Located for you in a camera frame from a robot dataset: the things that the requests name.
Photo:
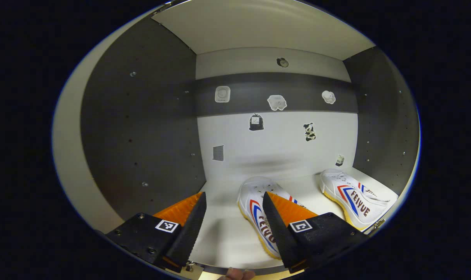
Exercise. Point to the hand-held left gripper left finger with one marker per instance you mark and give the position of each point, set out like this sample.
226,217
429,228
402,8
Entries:
190,229

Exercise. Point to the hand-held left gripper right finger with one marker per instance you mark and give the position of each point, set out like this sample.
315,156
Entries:
278,229

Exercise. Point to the white canvas shoe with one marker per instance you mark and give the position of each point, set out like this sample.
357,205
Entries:
356,198
254,202

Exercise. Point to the white grey shoe cabinet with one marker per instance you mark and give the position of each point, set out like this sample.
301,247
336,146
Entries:
278,155

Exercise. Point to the white cabinet door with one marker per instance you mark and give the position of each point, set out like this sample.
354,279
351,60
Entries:
70,163

